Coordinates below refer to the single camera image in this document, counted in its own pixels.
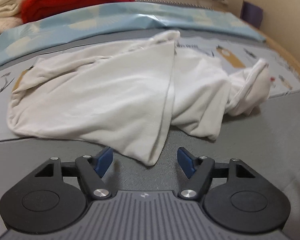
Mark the white small garment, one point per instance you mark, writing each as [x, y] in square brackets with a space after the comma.
[127, 94]

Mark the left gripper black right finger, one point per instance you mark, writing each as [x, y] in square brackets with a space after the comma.
[233, 194]

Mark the dark purple bag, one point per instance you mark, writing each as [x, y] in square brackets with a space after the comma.
[251, 14]

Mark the light blue patterned quilt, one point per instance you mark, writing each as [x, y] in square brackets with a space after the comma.
[110, 18]

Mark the wooden bed frame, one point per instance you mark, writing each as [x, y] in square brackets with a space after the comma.
[291, 60]

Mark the grey printed bed sheet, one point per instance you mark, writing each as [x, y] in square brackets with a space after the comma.
[268, 140]

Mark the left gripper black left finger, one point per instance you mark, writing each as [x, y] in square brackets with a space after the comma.
[56, 195]

